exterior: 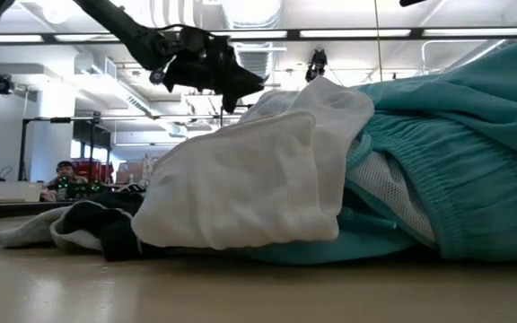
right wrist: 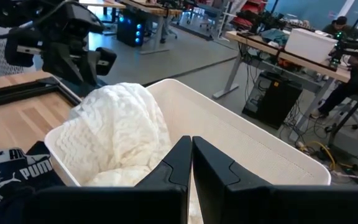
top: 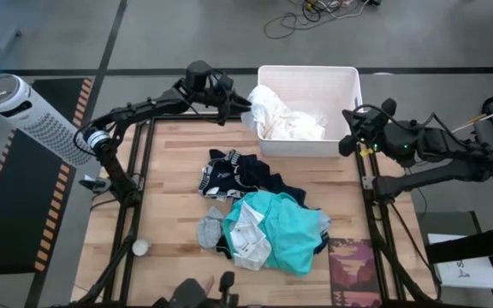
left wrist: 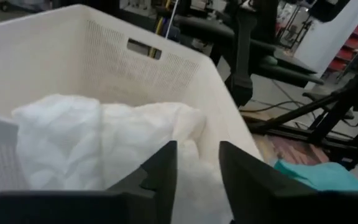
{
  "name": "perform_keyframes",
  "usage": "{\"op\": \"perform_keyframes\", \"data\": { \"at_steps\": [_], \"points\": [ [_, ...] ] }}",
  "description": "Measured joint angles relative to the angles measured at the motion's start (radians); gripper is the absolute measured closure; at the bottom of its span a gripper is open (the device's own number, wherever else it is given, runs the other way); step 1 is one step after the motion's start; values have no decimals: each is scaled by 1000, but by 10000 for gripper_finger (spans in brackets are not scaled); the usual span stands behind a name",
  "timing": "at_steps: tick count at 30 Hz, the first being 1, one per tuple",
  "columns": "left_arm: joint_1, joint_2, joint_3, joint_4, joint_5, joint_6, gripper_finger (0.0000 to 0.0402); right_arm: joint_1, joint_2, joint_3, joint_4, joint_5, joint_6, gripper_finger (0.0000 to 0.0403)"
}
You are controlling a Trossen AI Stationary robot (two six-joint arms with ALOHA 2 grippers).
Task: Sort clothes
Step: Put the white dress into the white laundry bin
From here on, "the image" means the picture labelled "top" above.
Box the black striped sock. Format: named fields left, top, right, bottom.
left=216, top=239, right=233, bottom=260

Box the teal garment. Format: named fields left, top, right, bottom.
left=223, top=190, right=323, bottom=277

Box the black orange-striped floor mat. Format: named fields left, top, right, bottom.
left=0, top=76, right=96, bottom=275

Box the white plastic laundry basket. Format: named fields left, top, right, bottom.
left=256, top=64, right=364, bottom=158

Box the black floor cable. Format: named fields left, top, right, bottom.
left=263, top=0, right=383, bottom=40

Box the light blue garment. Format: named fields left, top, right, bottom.
left=314, top=209, right=332, bottom=234

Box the navy briefs white waistband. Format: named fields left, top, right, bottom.
left=198, top=148, right=273, bottom=203

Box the white tower fan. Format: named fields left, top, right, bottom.
left=0, top=73, right=96, bottom=168

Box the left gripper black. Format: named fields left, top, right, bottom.
left=205, top=74, right=252, bottom=126

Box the thin white rod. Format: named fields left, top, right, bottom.
left=451, top=104, right=493, bottom=133

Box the black aluminium rig frame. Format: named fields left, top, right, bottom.
left=70, top=111, right=440, bottom=308

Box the black flat bar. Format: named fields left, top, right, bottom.
left=425, top=225, right=493, bottom=265

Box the white printed paper label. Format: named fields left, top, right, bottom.
left=234, top=200, right=265, bottom=230
left=228, top=224, right=273, bottom=272

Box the white cloth garment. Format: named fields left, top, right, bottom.
left=241, top=84, right=330, bottom=141

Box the small white ball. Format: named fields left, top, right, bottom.
left=131, top=238, right=151, bottom=257

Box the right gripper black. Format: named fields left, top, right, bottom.
left=338, top=98, right=398, bottom=157

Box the white paper sheet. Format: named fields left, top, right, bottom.
left=427, top=233, right=493, bottom=290

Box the grey sock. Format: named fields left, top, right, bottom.
left=196, top=205, right=226, bottom=250

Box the black table clamp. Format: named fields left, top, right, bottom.
left=78, top=174, right=113, bottom=194

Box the maroon patterned book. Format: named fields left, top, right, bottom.
left=327, top=237, right=383, bottom=308

